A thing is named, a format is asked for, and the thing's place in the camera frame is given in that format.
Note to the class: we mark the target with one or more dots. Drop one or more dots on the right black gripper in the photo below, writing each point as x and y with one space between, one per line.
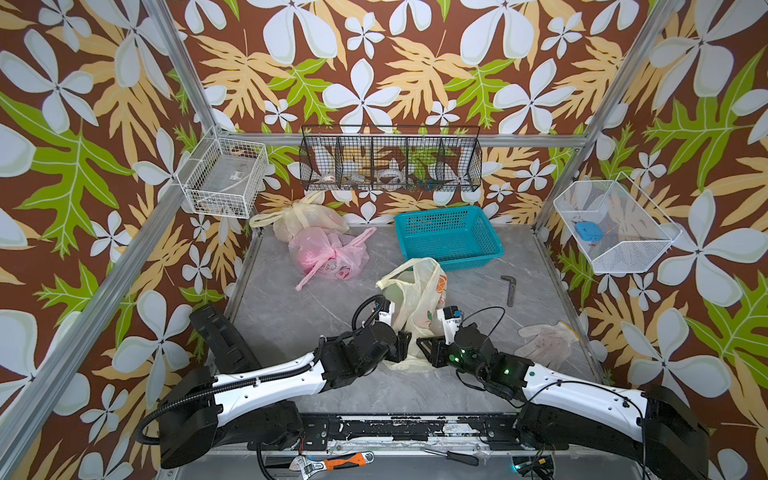
435 351

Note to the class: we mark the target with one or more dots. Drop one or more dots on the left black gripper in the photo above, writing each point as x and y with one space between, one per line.
398 344

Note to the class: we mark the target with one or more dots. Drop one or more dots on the yellow plastic bag with fruit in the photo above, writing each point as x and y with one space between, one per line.
418 288

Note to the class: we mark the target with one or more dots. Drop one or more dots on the teal plastic basket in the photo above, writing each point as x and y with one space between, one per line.
457 238

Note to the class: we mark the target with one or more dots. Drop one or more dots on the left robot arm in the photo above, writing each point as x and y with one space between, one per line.
257 407

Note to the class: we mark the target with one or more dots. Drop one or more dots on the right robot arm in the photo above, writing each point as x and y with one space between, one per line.
653 427

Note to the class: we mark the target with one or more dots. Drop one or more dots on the pink plastic bag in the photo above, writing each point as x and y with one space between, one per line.
329 254

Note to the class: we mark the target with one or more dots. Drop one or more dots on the pale yellow bag at back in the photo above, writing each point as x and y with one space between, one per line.
302 214

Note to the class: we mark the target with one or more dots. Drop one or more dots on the grey allen key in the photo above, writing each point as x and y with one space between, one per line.
511 289

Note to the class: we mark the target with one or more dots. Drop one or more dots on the white work glove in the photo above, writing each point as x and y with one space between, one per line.
548 345

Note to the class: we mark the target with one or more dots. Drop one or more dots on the orange adjustable wrench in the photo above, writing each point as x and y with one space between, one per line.
307 468

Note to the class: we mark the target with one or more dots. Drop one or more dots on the blue object in basket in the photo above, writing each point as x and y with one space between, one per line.
589 232

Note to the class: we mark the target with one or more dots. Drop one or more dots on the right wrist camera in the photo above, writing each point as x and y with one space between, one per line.
451 318

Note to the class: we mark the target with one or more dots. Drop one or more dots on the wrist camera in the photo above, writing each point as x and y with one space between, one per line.
386 313
451 318

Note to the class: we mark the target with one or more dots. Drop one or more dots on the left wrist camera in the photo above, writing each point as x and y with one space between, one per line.
386 313

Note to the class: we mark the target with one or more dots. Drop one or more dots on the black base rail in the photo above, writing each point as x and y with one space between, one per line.
498 431

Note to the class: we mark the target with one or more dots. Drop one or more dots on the black handled screwdriver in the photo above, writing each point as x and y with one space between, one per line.
466 459

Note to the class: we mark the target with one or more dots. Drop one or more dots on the white wire basket right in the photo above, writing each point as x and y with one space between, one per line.
637 232

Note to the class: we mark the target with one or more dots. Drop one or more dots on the white wire basket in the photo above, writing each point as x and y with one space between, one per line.
223 175
637 232

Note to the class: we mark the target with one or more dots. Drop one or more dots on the black wire basket rear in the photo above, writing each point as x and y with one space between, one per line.
373 157

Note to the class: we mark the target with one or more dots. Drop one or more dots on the white wire basket left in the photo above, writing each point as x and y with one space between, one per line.
223 175

